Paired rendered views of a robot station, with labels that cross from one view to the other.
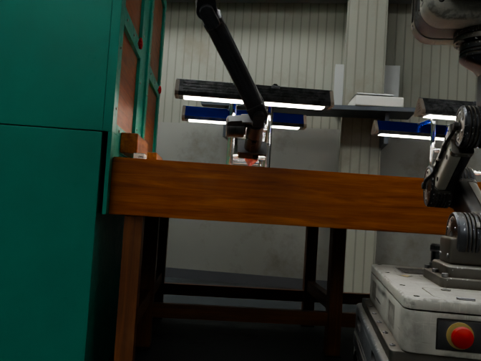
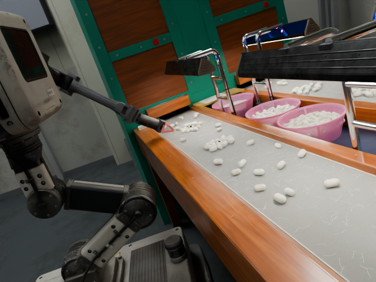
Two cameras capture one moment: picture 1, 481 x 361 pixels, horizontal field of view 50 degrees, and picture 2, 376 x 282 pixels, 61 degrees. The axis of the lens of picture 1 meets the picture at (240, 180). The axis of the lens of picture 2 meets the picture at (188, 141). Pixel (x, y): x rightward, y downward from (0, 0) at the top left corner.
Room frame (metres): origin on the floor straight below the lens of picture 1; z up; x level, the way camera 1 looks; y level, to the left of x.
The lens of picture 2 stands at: (1.64, -1.68, 1.22)
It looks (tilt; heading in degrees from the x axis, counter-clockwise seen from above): 17 degrees down; 80
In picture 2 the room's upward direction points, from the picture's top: 19 degrees counter-clockwise
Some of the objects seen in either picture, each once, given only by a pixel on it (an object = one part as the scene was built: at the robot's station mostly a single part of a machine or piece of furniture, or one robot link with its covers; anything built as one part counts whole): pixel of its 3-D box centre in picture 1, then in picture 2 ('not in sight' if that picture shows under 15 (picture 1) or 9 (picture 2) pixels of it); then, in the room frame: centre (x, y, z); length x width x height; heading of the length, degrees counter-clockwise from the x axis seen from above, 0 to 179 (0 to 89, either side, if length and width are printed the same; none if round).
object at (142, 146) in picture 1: (134, 147); (168, 107); (1.94, 0.40, 0.83); 0.30 x 0.06 x 0.07; 4
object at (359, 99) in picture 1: (374, 104); not in sight; (3.74, -0.94, 1.43); 0.37 x 0.35 x 0.09; 82
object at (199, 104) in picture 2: not in sight; (218, 97); (2.28, 0.37, 0.77); 0.33 x 0.15 x 0.01; 4
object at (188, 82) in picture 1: (254, 93); (184, 66); (2.02, -0.03, 1.08); 0.62 x 0.08 x 0.07; 94
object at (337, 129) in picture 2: not in sight; (312, 125); (2.34, -0.57, 0.72); 0.27 x 0.27 x 0.10
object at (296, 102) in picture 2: not in sight; (274, 116); (2.32, -0.29, 0.72); 0.27 x 0.27 x 0.10
